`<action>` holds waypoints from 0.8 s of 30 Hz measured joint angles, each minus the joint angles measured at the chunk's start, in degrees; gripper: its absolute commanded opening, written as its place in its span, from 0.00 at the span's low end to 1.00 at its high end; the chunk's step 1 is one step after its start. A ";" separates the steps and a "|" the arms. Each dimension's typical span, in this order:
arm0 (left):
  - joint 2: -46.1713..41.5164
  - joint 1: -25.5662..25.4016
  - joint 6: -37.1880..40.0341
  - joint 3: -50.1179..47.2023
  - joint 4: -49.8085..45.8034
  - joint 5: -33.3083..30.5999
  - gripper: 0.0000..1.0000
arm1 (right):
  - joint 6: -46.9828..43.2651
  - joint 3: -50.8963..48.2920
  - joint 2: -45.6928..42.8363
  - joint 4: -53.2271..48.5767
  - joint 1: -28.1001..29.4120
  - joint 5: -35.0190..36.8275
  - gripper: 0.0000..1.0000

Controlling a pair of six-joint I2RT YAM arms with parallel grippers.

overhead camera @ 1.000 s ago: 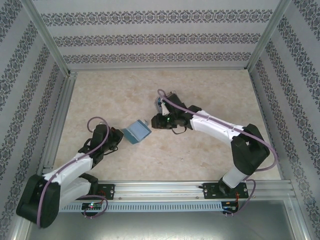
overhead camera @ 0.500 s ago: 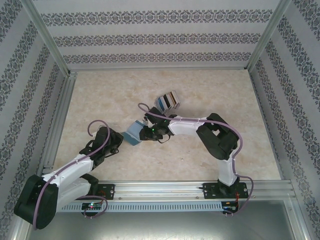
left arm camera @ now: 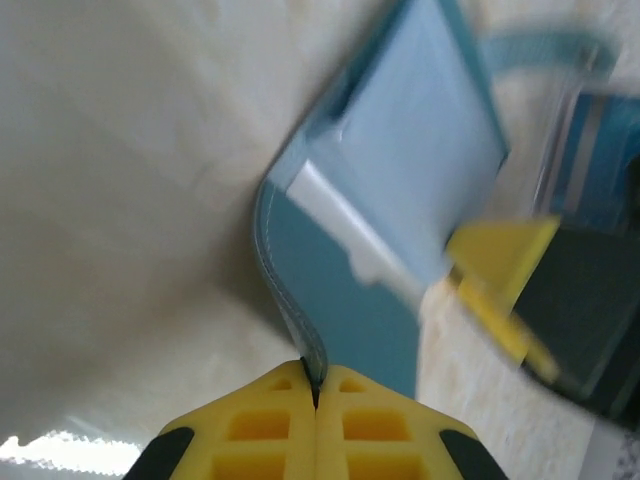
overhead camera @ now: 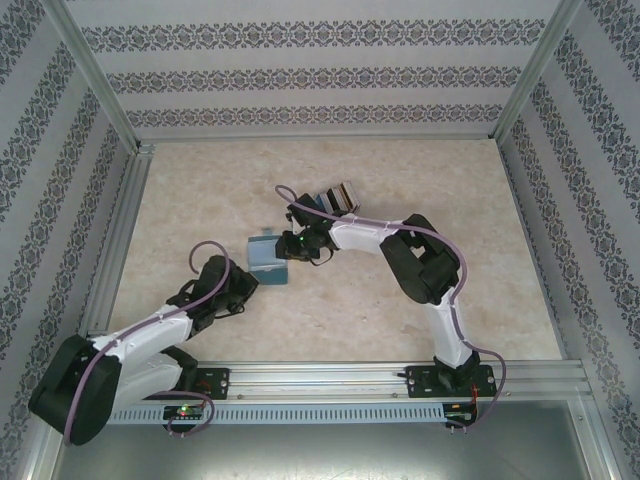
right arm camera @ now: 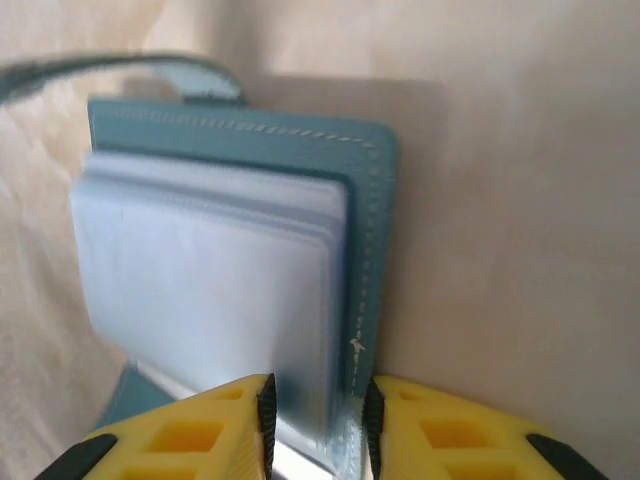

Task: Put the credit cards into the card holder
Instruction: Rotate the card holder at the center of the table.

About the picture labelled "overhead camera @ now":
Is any grey metal sheet panel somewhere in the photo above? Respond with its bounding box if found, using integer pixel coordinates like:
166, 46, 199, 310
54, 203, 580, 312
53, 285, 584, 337
19, 399, 619, 480

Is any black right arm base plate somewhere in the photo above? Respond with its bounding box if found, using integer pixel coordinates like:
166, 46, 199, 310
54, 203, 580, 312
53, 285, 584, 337
405, 364, 496, 399

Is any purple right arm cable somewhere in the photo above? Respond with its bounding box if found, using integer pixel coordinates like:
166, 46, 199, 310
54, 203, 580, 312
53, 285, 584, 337
274, 184, 510, 432

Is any slotted grey cable duct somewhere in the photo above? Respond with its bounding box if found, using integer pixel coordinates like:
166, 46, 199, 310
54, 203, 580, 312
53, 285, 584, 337
107, 402, 446, 425

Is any blue card holder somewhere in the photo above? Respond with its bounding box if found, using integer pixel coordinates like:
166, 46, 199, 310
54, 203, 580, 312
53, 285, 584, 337
247, 227, 292, 287

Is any stack of credit cards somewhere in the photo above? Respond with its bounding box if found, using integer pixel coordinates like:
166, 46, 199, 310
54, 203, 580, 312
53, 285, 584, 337
314, 180, 362, 214

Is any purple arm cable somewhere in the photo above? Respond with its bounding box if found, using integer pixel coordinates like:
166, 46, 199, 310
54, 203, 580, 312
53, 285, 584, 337
63, 240, 232, 446
274, 184, 510, 432

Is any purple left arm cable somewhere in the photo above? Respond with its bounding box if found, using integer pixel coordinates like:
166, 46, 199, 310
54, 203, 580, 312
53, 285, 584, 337
63, 240, 232, 446

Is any aluminium frame post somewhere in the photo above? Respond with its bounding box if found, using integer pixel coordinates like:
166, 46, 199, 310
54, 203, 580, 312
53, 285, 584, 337
492, 0, 586, 144
42, 0, 145, 154

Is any aluminium side rail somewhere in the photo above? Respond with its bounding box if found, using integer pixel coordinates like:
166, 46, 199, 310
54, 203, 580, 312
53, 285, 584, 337
69, 144, 157, 351
497, 139, 570, 361

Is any aluminium back frame bar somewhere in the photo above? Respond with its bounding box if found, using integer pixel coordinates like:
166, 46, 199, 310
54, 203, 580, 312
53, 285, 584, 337
133, 132, 497, 145

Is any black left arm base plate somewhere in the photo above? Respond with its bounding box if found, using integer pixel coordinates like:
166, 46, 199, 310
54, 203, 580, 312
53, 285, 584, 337
192, 367, 231, 401

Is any aluminium mounting rail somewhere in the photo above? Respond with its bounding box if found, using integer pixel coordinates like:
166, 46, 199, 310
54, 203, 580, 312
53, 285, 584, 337
84, 329, 591, 402

